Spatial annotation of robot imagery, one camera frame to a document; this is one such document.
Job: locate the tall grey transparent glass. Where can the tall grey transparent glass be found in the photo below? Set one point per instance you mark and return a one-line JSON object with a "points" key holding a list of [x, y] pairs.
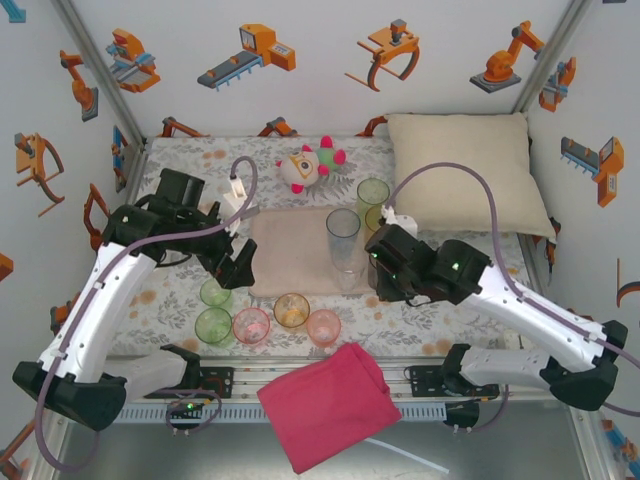
{"points": [[372, 282]]}

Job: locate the short green transparent glass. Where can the short green transparent glass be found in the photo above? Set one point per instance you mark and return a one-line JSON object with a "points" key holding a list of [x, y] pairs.
{"points": [[215, 297], [213, 325]]}

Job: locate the short pink transparent glass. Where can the short pink transparent glass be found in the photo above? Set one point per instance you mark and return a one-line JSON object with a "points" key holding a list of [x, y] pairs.
{"points": [[251, 326]]}

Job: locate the short orange transparent glass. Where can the short orange transparent glass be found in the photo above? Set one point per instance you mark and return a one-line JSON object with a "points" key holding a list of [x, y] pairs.
{"points": [[291, 310]]}

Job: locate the tall orange transparent glass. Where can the tall orange transparent glass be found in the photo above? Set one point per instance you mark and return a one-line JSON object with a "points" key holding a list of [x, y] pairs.
{"points": [[374, 219]]}

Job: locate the short salmon transparent glass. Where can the short salmon transparent glass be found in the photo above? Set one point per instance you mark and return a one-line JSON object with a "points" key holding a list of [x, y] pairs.
{"points": [[323, 327]]}

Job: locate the tall blue transparent glass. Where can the tall blue transparent glass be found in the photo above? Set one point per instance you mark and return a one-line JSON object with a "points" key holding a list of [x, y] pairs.
{"points": [[343, 225]]}

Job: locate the tall green transparent glass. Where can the tall green transparent glass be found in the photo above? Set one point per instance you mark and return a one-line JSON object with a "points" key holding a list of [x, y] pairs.
{"points": [[372, 192]]}

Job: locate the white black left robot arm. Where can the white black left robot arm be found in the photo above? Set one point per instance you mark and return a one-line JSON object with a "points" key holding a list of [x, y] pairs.
{"points": [[95, 310]]}

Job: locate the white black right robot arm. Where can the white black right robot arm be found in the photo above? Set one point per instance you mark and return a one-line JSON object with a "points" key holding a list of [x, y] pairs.
{"points": [[540, 310]]}

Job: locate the beige mat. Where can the beige mat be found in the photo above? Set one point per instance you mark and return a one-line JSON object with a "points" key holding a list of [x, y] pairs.
{"points": [[290, 250]]}

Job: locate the floral patterned tablecloth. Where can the floral patterned tablecloth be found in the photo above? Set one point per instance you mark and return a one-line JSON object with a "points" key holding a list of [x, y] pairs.
{"points": [[165, 310]]}

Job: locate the white pink green plush toy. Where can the white pink green plush toy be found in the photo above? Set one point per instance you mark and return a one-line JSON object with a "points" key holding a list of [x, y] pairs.
{"points": [[300, 170]]}

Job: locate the red folded cloth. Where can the red folded cloth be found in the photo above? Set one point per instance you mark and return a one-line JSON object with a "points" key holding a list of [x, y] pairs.
{"points": [[325, 405]]}

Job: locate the small black controller board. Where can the small black controller board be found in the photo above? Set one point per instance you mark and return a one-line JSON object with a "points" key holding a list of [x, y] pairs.
{"points": [[187, 406]]}

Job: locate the cream pillow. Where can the cream pillow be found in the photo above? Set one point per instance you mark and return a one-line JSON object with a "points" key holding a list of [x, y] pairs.
{"points": [[450, 140]]}

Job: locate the thin white strip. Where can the thin white strip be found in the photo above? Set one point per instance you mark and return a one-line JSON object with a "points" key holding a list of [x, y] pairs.
{"points": [[410, 452]]}

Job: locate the aluminium table rail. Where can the aluminium table rail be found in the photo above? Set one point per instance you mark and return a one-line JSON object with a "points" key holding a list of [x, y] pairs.
{"points": [[245, 375]]}

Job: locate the aluminium frame post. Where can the aluminium frame post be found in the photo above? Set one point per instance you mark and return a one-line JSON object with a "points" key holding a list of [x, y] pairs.
{"points": [[100, 70], [552, 55]]}

